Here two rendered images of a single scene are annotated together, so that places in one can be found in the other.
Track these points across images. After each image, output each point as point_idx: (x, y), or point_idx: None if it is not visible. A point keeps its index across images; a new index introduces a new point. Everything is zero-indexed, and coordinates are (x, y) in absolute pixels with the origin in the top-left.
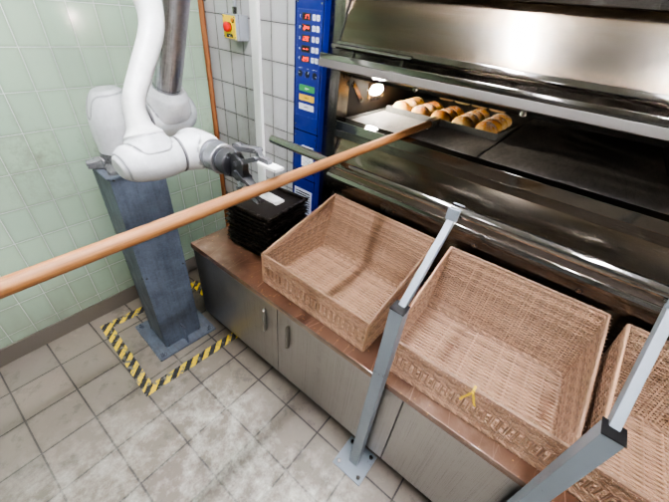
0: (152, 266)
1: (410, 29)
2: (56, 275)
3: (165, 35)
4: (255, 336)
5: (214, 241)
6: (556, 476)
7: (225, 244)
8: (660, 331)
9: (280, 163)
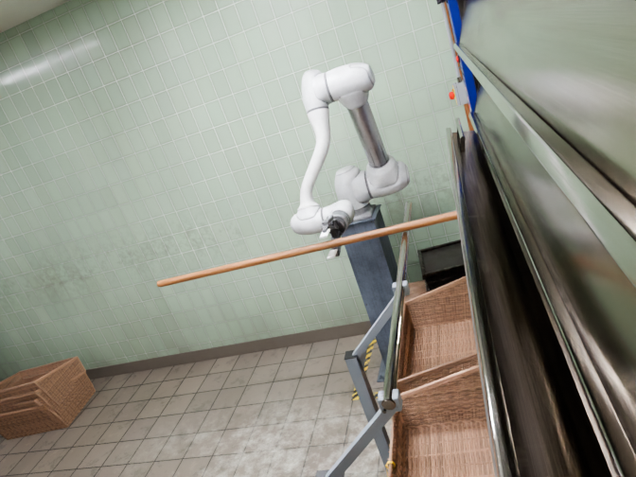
0: (370, 295)
1: (485, 104)
2: (220, 273)
3: (359, 135)
4: None
5: (419, 287)
6: None
7: (424, 291)
8: (371, 420)
9: None
